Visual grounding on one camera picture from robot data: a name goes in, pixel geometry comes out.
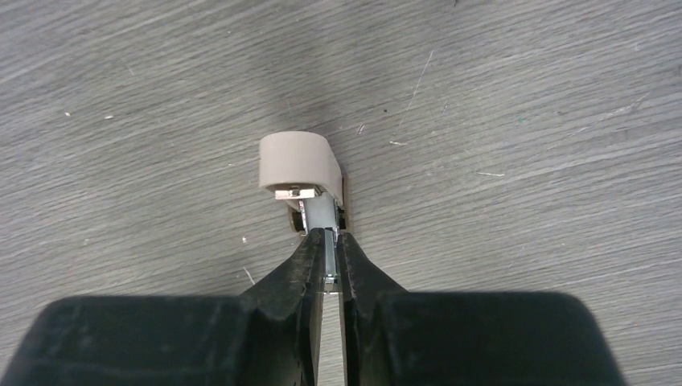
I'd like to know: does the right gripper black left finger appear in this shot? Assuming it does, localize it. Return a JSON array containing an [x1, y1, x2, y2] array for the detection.
[[1, 229, 327, 385]]

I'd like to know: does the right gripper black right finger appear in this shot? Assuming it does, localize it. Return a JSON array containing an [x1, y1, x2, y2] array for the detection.
[[337, 233, 626, 385]]

